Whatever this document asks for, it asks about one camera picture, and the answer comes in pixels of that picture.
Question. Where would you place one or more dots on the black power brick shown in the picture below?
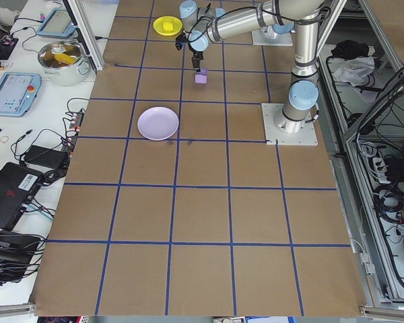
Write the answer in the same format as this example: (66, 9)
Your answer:
(43, 155)

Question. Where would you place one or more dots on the purple foam block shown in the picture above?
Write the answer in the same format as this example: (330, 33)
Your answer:
(201, 79)

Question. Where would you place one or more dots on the white power strip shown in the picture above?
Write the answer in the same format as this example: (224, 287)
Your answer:
(378, 166)

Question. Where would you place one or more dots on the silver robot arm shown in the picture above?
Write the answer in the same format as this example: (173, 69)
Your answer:
(303, 50)

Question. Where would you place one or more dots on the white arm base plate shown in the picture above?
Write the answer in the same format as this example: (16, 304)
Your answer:
(272, 41)
(306, 138)

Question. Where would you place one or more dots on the glass pot lid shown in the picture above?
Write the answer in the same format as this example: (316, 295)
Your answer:
(62, 55)

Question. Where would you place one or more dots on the metal v-shaped frame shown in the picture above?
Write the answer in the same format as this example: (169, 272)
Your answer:
(348, 208)

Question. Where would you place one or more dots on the yellow foam block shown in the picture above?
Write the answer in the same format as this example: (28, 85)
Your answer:
(168, 25)

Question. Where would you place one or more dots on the black usb hub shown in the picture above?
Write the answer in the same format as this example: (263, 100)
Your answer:
(73, 134)

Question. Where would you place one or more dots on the aluminium profile post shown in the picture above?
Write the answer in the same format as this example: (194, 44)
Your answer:
(333, 20)
(87, 37)

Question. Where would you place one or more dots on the red and black gadget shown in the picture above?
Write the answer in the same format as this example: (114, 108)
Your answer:
(7, 40)

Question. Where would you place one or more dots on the white fabric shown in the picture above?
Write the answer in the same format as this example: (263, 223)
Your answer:
(0, 10)

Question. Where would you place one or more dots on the black laptop computer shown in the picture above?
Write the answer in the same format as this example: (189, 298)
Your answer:
(6, 195)

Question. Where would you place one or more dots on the aluminium profile rail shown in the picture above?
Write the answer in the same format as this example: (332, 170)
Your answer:
(390, 311)
(10, 309)

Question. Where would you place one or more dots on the yellow round plate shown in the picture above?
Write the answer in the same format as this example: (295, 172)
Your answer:
(163, 30)

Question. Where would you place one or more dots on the lilac round plate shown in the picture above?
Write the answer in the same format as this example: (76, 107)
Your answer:
(158, 122)

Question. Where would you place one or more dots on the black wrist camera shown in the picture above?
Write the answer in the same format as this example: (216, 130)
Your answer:
(179, 43)

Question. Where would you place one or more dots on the black docking device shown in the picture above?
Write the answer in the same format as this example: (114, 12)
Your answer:
(13, 247)

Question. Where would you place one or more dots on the light blue teach pendant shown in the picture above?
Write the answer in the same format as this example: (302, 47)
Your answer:
(10, 94)
(55, 22)

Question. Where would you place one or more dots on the grey connector plug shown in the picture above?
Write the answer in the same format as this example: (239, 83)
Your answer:
(367, 266)

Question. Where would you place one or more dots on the stainless steel pot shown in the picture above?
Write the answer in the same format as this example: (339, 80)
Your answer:
(64, 75)

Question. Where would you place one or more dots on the black cloth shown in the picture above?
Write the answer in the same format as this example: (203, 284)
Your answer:
(350, 48)

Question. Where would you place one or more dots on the white crumpled cloth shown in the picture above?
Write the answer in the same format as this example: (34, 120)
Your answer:
(353, 70)

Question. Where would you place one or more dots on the black power adapter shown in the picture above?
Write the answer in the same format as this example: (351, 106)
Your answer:
(395, 166)

